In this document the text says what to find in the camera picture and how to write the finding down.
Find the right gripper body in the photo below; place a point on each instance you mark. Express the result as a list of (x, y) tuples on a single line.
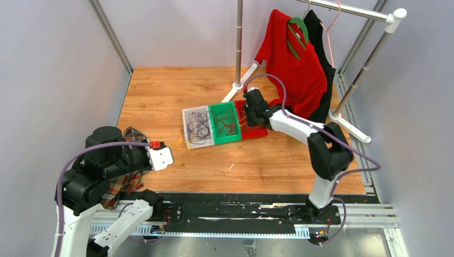
[(250, 115)]

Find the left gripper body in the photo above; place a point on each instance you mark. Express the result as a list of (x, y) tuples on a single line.
[(139, 155)]

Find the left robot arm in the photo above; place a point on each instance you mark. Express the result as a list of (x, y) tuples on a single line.
[(86, 178)]

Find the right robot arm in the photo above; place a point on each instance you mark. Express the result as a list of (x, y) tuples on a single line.
[(329, 152)]

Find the red plastic bin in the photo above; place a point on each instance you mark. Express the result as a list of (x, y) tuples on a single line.
[(247, 132)]

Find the plaid flannel shirt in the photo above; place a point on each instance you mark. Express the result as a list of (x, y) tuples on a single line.
[(126, 183)]

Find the green plastic bin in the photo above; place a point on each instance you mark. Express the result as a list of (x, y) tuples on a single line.
[(224, 119)]

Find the white plastic bin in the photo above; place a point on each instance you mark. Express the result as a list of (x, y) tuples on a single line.
[(198, 129)]

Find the red shirt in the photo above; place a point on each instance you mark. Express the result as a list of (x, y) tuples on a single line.
[(300, 84)]

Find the green clothes hanger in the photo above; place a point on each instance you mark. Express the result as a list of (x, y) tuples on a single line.
[(298, 32)]

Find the black shirt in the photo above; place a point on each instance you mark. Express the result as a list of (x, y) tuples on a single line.
[(315, 33)]

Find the pink clothes hanger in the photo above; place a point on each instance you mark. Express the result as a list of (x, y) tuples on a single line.
[(328, 31)]

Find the metal clothes rack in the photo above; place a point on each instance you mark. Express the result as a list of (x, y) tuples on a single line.
[(392, 21)]

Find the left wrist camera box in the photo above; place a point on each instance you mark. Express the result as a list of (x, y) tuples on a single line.
[(160, 159)]

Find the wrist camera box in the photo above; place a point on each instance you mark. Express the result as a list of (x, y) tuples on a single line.
[(160, 159), (247, 89)]

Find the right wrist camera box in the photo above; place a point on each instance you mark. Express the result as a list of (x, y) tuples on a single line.
[(247, 89)]

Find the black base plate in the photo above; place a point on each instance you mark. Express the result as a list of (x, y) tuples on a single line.
[(236, 213)]

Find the aluminium frame rail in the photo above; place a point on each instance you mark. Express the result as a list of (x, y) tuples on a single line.
[(110, 33)]

